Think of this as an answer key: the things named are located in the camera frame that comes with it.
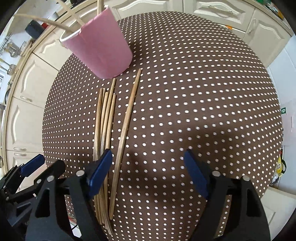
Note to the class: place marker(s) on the black kettle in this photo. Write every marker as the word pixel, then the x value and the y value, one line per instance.
pixel 34 28

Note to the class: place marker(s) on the pile of wooden chopsticks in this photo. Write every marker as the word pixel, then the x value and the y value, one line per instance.
pixel 124 126

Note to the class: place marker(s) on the brown polka-dot tablecloth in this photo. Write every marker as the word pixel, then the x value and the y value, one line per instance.
pixel 185 104

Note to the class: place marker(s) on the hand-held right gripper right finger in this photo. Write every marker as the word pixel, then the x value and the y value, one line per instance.
pixel 196 171

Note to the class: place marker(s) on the steel wall utensil rack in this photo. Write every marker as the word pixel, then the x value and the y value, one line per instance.
pixel 7 44

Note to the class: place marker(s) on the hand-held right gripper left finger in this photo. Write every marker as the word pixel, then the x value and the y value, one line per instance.
pixel 100 171

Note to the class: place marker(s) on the long curved wooden chopstick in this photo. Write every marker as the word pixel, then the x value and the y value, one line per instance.
pixel 46 21

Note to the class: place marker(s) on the pink cup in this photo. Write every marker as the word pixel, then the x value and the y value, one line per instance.
pixel 101 46

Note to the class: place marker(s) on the hanging steel ladle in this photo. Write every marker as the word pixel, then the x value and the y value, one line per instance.
pixel 11 69

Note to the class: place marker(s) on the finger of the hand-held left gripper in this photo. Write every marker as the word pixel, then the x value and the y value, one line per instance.
pixel 54 168
pixel 32 163

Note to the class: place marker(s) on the yellow printed bag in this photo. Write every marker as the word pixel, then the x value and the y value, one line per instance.
pixel 281 166

